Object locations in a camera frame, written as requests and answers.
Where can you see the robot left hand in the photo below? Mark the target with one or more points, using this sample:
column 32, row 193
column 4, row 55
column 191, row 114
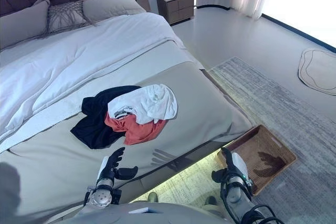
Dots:
column 113, row 165

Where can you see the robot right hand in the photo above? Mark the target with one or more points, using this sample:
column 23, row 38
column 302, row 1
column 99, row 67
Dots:
column 233, row 162

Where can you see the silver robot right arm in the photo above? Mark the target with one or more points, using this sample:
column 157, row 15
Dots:
column 240, row 200

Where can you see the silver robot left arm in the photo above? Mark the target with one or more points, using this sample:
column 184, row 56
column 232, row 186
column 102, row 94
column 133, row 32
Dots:
column 101, row 195

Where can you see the brown wicker basket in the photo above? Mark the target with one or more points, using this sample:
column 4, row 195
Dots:
column 262, row 158

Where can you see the bed with beige cover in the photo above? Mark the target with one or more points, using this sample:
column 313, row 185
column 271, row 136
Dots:
column 60, row 161

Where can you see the orange-red garment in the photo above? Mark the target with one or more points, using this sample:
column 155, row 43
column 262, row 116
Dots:
column 139, row 130

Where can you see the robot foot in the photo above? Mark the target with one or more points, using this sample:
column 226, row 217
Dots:
column 152, row 197
column 210, row 200

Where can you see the black garment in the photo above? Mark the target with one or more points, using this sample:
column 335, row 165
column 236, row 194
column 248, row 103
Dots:
column 101, row 119

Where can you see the grey robot torso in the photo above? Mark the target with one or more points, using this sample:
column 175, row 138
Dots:
column 147, row 213

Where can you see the grey striped area rug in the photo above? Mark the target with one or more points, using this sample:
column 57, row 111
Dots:
column 275, row 119

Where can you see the white t-shirt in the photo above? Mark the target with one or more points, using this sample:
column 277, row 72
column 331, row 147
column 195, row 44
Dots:
column 147, row 103

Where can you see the white duvet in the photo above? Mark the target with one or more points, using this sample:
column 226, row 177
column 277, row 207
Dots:
column 78, row 53

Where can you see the small beige round rug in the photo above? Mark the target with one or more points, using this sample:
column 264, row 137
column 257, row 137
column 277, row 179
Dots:
column 317, row 70

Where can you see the grey patterned cushion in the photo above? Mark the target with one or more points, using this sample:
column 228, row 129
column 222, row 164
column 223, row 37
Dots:
column 67, row 16

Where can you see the beige pillow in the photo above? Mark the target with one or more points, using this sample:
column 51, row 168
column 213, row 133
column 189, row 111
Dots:
column 110, row 7
column 21, row 24

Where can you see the brown wooden nightstand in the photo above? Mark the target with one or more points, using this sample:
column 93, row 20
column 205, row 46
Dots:
column 175, row 5

